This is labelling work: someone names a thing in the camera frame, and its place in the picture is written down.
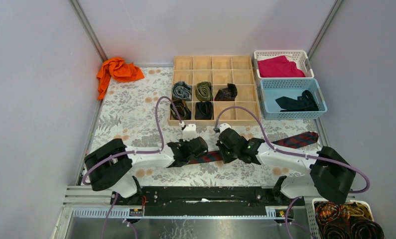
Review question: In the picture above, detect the red navy striped tie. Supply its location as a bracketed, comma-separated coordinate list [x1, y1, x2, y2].
[166, 131, 319, 168]

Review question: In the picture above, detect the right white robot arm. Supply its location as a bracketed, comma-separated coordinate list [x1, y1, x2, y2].
[217, 127, 356, 205]

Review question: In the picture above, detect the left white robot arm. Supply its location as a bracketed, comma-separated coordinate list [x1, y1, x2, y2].
[82, 137, 208, 205]

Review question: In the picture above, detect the white basket of ties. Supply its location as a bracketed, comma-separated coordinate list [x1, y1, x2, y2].
[305, 197, 374, 239]

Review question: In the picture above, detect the brown black rolled tie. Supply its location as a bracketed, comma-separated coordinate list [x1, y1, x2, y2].
[170, 99, 192, 120]

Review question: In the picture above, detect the dark brown patterned rolled tie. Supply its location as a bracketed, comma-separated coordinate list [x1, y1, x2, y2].
[214, 83, 238, 101]

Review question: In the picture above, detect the grey blue rolled tie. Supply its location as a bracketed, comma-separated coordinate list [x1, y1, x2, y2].
[172, 81, 192, 101]

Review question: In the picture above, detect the floral table mat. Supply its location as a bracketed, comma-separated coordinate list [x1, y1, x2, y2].
[82, 67, 333, 187]

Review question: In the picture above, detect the olive green rolled tie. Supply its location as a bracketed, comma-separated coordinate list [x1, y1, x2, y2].
[196, 81, 213, 102]

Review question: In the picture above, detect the wooden compartment tray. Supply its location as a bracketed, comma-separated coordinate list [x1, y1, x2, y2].
[168, 56, 261, 126]

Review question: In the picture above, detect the blue plastic basket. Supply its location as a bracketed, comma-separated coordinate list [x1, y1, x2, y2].
[260, 78, 328, 120]

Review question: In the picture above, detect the dark green tie in basket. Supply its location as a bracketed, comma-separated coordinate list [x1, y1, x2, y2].
[275, 90, 319, 112]

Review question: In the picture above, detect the magenta cloth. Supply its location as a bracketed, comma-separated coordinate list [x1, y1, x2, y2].
[257, 55, 305, 78]

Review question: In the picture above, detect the orange cloth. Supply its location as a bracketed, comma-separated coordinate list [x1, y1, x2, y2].
[96, 57, 144, 100]

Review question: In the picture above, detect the white plastic basket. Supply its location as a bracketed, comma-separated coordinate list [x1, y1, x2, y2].
[254, 50, 314, 79]

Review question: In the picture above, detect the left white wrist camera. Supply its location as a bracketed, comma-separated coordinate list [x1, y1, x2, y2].
[181, 123, 198, 141]

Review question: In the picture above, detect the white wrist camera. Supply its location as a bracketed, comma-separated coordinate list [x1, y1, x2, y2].
[214, 123, 231, 133]
[181, 123, 198, 141]

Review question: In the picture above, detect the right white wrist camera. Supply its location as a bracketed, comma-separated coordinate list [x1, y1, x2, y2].
[214, 123, 231, 133]

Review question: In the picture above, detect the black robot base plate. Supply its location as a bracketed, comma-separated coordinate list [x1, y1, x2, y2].
[110, 186, 292, 211]

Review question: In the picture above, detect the perforated metal cable rail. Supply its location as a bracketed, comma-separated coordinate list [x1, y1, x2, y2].
[73, 207, 286, 220]

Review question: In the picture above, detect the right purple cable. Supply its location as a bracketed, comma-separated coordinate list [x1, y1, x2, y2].
[214, 106, 371, 194]

